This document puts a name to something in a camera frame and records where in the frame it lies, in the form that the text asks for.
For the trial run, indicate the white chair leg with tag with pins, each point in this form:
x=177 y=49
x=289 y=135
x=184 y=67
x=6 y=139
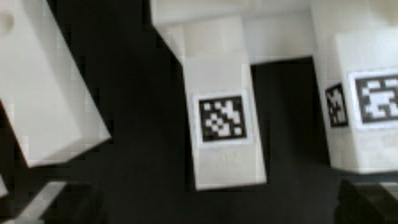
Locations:
x=356 y=63

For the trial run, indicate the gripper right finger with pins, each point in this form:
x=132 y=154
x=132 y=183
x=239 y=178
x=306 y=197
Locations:
x=369 y=203

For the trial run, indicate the white chair seat part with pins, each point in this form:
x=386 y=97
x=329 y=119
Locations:
x=264 y=26

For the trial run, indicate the white obstacle fence wall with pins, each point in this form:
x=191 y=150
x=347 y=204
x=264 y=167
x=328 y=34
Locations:
x=54 y=116

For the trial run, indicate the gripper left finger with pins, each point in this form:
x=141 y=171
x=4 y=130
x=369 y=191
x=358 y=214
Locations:
x=67 y=204

